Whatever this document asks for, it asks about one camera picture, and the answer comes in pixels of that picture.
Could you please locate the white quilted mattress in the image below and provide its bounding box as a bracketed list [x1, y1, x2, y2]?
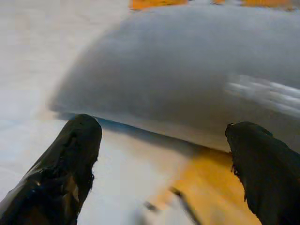
[0, 0, 211, 225]

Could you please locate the grey rectangular pillow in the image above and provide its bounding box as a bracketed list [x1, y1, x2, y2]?
[48, 4, 300, 153]

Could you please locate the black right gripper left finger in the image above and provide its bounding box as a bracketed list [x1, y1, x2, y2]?
[0, 114, 103, 225]

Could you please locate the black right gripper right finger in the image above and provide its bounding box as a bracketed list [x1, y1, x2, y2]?
[225, 121, 300, 225]

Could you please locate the yellow cartoon egg blanket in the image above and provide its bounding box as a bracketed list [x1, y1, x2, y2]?
[128, 0, 300, 225]

